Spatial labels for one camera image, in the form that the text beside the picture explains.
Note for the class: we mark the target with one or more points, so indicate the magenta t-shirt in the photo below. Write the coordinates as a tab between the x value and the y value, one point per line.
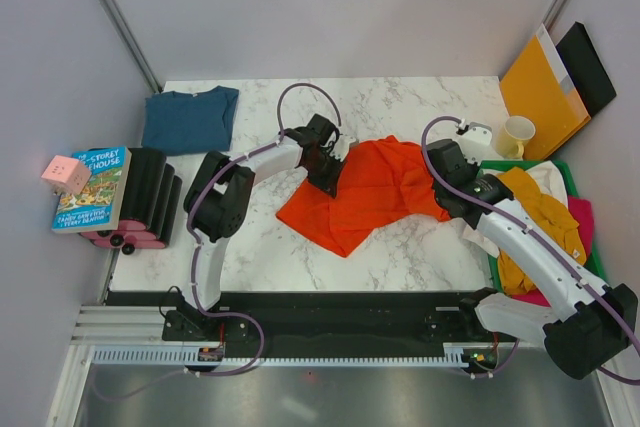
581	210

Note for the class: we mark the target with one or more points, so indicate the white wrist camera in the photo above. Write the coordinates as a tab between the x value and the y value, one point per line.
475	141
342	147

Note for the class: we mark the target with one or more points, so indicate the orange folder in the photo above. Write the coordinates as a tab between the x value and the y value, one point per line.
538	86

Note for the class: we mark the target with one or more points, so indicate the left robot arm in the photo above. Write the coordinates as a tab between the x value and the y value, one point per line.
218	198

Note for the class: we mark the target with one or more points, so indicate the folded blue t-shirt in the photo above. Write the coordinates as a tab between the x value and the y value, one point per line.
190	123

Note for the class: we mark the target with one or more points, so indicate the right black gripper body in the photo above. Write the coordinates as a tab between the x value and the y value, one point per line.
438	195

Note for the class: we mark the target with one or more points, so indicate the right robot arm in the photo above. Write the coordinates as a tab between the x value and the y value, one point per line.
586	322

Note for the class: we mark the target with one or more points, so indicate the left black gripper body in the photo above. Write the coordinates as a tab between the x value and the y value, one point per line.
324	170

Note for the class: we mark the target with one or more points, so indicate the orange t-shirt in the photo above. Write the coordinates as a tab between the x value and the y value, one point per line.
383	181

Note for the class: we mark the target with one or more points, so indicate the black flat box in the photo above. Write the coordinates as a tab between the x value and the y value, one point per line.
586	69

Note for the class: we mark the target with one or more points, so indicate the white slotted cable duct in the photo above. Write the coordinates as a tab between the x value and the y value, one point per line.
213	355

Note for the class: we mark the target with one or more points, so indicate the yellow mug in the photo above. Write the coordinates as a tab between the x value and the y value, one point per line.
513	136

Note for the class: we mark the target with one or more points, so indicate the green plastic tray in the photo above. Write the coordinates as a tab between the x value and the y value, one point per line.
497	167

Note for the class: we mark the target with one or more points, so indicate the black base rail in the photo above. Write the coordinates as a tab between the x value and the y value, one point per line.
270	324

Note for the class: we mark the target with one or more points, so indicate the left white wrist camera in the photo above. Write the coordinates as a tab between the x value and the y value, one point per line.
342	147

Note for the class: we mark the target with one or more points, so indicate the mustard yellow t-shirt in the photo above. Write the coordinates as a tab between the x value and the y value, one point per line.
549	213

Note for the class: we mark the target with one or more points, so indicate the blue treehouse book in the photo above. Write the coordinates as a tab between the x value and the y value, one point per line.
97	207

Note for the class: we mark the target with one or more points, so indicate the pink cube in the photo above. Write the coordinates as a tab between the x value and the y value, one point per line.
67	174

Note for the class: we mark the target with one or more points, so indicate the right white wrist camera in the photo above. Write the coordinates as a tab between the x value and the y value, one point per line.
475	141

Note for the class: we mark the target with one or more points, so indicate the black pink roller organizer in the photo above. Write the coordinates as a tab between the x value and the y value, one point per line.
149	207

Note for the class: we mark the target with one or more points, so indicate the white t-shirt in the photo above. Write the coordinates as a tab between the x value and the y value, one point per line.
549	181

